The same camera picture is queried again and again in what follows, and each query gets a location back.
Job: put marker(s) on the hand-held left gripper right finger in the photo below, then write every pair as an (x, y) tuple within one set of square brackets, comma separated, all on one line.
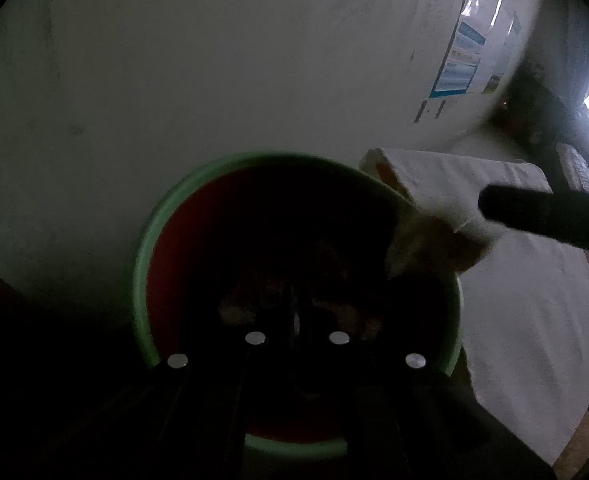
[(324, 360)]

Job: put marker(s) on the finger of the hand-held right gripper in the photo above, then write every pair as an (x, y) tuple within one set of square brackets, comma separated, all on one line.
[(534, 212)]

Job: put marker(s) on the white chart wall poster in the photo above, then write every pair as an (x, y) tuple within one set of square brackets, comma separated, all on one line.
[(499, 50)]

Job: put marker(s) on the green rimmed red bin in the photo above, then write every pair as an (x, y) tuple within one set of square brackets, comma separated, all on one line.
[(174, 260)]

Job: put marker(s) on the blue chart wall poster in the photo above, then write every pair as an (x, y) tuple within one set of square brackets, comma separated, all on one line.
[(459, 60)]

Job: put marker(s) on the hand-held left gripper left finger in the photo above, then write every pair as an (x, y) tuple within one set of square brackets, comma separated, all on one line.
[(269, 360)]

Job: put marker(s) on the white tablecloth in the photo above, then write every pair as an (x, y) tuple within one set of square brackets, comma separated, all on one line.
[(524, 335)]

